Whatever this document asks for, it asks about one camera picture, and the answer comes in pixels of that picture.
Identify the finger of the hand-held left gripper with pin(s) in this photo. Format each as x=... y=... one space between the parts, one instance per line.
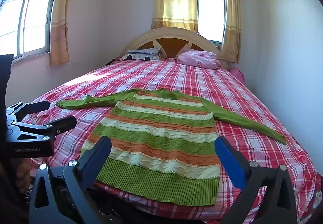
x=35 y=106
x=60 y=124

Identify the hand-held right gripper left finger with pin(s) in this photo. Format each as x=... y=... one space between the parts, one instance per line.
x=96 y=158

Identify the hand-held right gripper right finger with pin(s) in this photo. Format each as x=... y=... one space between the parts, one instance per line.
x=229 y=160

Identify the green orange striped knit sweater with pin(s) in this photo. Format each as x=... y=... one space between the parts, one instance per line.
x=161 y=143

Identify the person's left hand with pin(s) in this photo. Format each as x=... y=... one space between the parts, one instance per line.
x=23 y=176

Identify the bed with red plaid sheet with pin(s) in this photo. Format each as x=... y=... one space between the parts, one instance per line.
x=214 y=92

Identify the dark cloth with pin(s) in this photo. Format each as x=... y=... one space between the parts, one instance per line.
x=113 y=61

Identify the pink cloth bundle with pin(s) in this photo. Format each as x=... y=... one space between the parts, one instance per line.
x=237 y=74

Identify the wide sliding window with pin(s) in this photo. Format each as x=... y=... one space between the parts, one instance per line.
x=32 y=16

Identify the pink pillow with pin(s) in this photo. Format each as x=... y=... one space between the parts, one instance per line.
x=198 y=59

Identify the blue white patterned pillow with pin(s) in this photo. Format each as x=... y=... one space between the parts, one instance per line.
x=142 y=54

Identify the cream wooden headboard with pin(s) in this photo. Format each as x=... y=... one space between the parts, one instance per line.
x=171 y=44

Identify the narrow window behind headboard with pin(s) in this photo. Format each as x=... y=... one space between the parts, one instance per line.
x=210 y=14

